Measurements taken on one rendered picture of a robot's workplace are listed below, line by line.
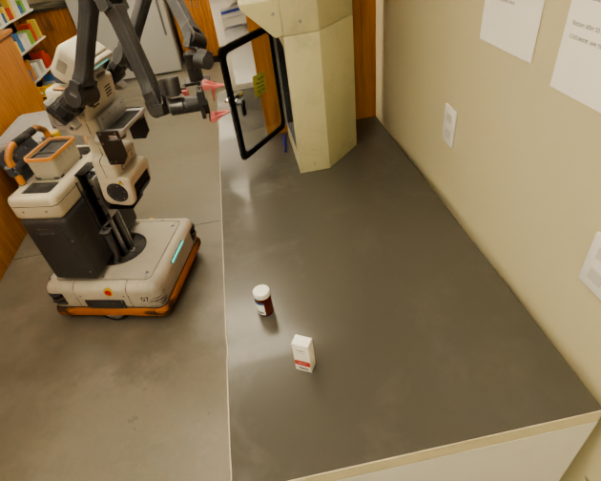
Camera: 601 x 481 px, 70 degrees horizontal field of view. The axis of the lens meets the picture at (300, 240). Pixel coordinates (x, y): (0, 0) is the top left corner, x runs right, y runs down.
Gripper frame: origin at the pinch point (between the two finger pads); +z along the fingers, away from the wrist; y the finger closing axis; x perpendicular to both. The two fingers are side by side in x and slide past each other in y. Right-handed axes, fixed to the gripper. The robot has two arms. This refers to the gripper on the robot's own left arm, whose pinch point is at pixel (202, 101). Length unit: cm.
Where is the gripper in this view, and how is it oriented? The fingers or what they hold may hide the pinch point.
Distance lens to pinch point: 194.5
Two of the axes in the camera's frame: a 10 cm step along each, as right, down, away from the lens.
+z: 1.1, 7.7, 6.3
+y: 9.8, -1.9, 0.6
